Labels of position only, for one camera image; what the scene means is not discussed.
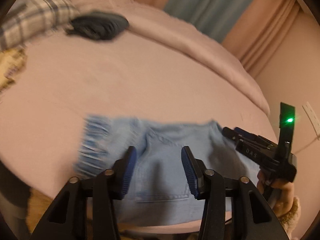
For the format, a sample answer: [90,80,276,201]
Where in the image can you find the blue curtain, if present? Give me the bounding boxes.
[164,0,253,43]

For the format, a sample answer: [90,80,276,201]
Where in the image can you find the pink curtain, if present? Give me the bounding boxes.
[135,0,300,76]

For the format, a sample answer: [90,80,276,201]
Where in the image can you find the dark folded pants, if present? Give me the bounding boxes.
[65,11,129,41]

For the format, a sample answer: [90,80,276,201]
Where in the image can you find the pink bed sheet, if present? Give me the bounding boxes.
[1,31,276,198]

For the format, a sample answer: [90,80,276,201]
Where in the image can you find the white wall socket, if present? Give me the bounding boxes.
[302,102,320,139]

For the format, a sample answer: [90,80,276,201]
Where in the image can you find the light blue denim pants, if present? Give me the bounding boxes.
[75,116,259,226]

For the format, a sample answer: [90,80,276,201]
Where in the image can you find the right hand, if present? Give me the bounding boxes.
[257,170,295,217]

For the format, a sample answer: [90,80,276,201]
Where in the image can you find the pink duvet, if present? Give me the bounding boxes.
[112,2,270,115]

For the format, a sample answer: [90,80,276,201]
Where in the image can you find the yellow patterned cloth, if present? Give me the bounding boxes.
[0,47,27,93]

